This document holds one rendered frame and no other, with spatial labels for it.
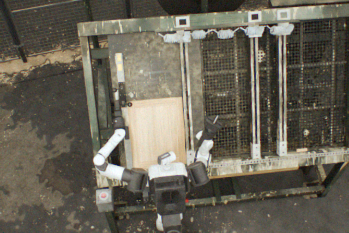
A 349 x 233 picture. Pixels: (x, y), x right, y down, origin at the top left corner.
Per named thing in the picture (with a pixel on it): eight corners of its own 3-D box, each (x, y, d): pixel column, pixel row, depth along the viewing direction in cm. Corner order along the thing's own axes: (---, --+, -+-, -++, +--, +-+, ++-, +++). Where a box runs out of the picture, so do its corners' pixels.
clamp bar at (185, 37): (184, 162, 338) (187, 174, 314) (174, 16, 309) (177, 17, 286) (196, 161, 338) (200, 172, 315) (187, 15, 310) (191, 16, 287)
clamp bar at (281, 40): (274, 153, 344) (284, 163, 321) (272, 10, 316) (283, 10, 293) (286, 152, 345) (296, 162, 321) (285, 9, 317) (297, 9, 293)
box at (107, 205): (99, 213, 324) (96, 203, 310) (98, 198, 332) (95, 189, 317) (114, 211, 325) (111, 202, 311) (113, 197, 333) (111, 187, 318)
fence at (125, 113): (127, 168, 334) (127, 171, 330) (115, 53, 312) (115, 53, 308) (133, 168, 334) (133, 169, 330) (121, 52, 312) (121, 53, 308)
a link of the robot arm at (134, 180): (122, 182, 288) (141, 187, 286) (119, 185, 279) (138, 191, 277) (126, 166, 287) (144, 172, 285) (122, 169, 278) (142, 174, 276)
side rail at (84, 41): (97, 168, 338) (96, 174, 327) (80, 35, 312) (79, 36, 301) (104, 168, 338) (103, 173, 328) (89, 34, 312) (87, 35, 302)
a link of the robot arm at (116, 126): (112, 127, 306) (112, 141, 303) (114, 123, 297) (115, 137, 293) (126, 126, 310) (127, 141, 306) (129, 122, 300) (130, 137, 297)
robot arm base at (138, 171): (142, 189, 291) (145, 194, 280) (125, 186, 287) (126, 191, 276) (147, 168, 290) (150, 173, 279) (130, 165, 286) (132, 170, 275)
